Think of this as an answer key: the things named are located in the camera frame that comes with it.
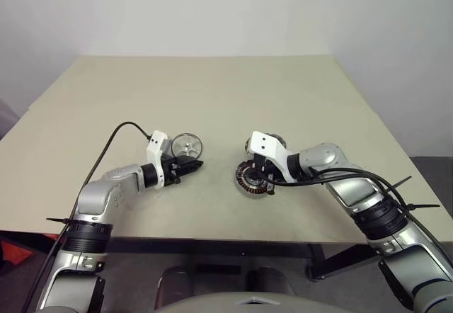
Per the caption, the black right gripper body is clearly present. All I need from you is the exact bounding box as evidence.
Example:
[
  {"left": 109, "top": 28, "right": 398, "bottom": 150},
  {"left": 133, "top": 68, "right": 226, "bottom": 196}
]
[{"left": 261, "top": 158, "right": 285, "bottom": 195}]

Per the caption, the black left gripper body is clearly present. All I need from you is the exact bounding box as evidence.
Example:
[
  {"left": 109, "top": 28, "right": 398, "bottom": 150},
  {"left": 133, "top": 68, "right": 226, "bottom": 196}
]
[{"left": 163, "top": 154, "right": 186, "bottom": 186}]

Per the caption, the silver spoked rotor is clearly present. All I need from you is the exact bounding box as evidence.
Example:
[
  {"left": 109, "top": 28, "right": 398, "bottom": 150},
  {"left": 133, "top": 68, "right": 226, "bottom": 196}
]
[{"left": 171, "top": 132, "right": 204, "bottom": 159}]

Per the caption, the motor housing with copper windings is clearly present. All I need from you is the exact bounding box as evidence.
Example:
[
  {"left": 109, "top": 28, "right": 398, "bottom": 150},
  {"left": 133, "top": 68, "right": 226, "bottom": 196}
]
[{"left": 233, "top": 160, "right": 275, "bottom": 198}]

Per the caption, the dark rounded shape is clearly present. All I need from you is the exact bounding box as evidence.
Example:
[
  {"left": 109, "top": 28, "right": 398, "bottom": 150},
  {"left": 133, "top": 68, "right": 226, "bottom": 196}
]
[{"left": 155, "top": 266, "right": 190, "bottom": 307}]

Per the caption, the grey robot torso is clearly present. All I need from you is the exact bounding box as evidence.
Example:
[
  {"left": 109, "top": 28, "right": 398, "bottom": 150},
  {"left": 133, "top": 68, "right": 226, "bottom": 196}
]
[{"left": 157, "top": 290, "right": 355, "bottom": 313}]

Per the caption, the red object under table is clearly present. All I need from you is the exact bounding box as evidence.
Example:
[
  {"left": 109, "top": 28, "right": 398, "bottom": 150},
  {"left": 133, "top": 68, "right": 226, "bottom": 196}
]
[{"left": 0, "top": 233, "right": 57, "bottom": 275}]

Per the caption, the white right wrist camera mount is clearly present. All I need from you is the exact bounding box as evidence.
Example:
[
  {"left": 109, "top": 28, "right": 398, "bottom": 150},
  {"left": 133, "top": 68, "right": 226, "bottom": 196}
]
[{"left": 248, "top": 130, "right": 302, "bottom": 183}]

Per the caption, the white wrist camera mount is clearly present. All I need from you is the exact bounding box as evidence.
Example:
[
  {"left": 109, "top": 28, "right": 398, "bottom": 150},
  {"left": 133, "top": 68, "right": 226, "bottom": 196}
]
[
  {"left": 145, "top": 130, "right": 178, "bottom": 189},
  {"left": 248, "top": 130, "right": 302, "bottom": 183}
]

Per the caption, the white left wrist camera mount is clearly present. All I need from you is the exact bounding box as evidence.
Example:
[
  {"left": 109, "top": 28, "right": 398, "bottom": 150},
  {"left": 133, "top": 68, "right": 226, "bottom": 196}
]
[{"left": 145, "top": 130, "right": 178, "bottom": 189}]

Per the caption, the black table frame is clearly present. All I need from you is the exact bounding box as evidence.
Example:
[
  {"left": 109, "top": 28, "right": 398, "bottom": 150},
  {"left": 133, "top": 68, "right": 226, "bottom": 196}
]
[{"left": 105, "top": 237, "right": 378, "bottom": 282}]

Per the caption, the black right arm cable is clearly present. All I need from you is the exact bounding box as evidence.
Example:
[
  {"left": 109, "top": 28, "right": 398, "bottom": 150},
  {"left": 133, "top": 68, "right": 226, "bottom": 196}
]
[{"left": 272, "top": 169, "right": 445, "bottom": 254}]

